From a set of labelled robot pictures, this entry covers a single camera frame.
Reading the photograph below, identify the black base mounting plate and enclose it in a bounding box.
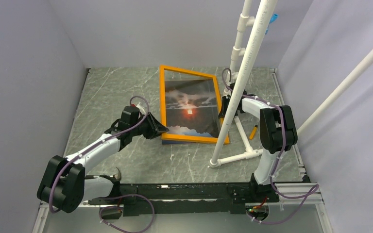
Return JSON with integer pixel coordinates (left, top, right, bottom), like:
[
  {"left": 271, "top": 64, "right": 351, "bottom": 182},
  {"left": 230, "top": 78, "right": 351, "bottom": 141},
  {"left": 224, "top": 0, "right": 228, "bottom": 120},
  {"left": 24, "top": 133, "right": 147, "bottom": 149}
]
[{"left": 88, "top": 182, "right": 279, "bottom": 216}]

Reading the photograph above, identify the blue pipe fitting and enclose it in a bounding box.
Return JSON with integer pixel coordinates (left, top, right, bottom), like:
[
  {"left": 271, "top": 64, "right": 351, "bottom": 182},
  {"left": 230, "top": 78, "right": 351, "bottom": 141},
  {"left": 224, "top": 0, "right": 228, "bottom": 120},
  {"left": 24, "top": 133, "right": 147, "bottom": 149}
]
[{"left": 265, "top": 14, "right": 278, "bottom": 34}]

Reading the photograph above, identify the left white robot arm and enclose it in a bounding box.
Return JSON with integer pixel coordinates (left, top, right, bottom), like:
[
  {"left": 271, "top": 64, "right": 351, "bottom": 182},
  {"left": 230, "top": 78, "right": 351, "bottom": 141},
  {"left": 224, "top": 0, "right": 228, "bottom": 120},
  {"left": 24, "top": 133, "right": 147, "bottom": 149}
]
[{"left": 37, "top": 104, "right": 169, "bottom": 213}]

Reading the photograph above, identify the orange handled screwdriver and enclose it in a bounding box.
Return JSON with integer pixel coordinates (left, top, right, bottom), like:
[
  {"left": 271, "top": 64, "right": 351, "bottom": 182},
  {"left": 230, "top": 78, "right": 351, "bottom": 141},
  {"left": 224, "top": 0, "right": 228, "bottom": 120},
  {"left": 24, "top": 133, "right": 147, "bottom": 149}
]
[{"left": 249, "top": 125, "right": 258, "bottom": 140}]

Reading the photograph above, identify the aluminium rail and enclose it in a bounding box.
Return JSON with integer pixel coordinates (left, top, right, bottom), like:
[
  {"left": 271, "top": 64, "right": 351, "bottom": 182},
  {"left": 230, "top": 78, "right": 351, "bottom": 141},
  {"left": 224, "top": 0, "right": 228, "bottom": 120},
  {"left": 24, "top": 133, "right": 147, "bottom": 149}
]
[{"left": 51, "top": 179, "right": 319, "bottom": 213}]

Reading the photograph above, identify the white pvc pipe stand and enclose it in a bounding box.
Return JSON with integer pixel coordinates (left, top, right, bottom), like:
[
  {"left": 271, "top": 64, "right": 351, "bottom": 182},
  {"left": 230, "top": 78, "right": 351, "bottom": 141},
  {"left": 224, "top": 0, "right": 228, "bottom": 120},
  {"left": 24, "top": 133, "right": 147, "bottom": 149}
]
[{"left": 209, "top": 0, "right": 373, "bottom": 167}]

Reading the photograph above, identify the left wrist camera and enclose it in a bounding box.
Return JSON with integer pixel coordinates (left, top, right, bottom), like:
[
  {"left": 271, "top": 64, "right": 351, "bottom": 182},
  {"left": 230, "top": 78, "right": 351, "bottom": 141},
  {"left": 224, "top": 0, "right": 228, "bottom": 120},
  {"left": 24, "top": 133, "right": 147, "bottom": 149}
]
[{"left": 131, "top": 102, "right": 148, "bottom": 115}]

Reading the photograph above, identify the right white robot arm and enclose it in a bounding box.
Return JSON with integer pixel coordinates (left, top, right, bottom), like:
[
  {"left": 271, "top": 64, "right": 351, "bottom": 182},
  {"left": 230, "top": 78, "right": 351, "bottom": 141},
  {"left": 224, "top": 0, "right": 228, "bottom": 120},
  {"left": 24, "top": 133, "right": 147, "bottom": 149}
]
[{"left": 210, "top": 96, "right": 298, "bottom": 201}]

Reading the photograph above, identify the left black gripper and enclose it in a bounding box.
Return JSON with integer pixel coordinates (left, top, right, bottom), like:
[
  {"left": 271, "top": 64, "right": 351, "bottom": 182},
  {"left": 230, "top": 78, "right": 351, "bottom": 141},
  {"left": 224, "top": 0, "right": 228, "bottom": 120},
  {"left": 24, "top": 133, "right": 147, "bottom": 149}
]
[{"left": 131, "top": 112, "right": 169, "bottom": 140}]

